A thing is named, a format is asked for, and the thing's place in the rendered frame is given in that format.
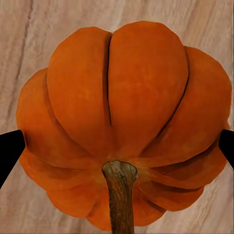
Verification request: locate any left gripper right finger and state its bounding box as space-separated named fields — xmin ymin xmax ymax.
xmin=218 ymin=129 xmax=234 ymax=169

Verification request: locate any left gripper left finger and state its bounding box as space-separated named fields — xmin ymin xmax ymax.
xmin=0 ymin=129 xmax=25 ymax=188

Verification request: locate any pumpkin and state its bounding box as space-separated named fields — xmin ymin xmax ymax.
xmin=16 ymin=20 xmax=232 ymax=234

